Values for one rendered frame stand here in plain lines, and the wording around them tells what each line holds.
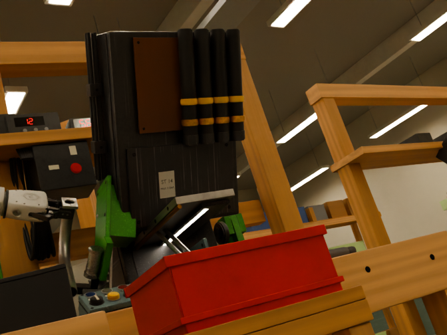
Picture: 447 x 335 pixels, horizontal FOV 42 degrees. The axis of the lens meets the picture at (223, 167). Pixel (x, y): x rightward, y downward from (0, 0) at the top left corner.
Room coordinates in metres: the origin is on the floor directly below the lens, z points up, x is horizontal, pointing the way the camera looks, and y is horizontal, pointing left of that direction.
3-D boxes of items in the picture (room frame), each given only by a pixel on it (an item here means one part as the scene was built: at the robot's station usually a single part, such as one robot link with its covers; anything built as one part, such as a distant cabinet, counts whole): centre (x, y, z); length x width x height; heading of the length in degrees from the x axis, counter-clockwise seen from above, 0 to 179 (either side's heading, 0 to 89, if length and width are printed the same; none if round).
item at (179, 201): (1.51, 0.16, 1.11); 0.39 x 0.16 x 0.03; 31
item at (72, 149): (1.68, 0.48, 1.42); 0.17 x 0.12 x 0.15; 121
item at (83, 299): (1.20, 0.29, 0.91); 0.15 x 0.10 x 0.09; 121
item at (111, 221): (1.47, 0.31, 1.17); 0.13 x 0.12 x 0.20; 121
